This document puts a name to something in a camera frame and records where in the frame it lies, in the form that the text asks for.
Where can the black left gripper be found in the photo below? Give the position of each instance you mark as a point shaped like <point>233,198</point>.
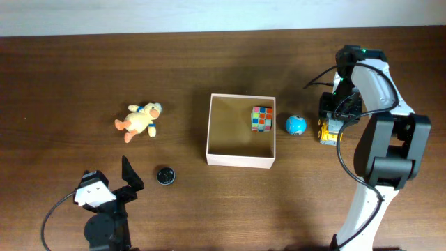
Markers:
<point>129,194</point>

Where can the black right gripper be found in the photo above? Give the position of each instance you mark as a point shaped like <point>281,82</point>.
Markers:
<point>340,113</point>

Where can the pink cardboard box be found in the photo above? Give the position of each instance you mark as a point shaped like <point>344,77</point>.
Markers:
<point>230,138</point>

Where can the colourful puzzle cube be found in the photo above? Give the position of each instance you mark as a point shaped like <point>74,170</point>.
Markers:
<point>261,118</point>

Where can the blue white ball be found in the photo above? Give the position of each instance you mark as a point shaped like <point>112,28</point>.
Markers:
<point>295,125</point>

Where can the yellow plush duck toy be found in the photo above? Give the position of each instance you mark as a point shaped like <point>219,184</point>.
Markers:
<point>139,119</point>

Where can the black round lid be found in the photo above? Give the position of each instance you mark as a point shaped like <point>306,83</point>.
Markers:
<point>166,176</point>

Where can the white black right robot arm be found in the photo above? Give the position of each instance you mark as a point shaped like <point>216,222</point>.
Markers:
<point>390,150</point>

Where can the yellow grey toy truck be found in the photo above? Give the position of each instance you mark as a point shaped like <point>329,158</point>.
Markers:
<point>328,133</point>

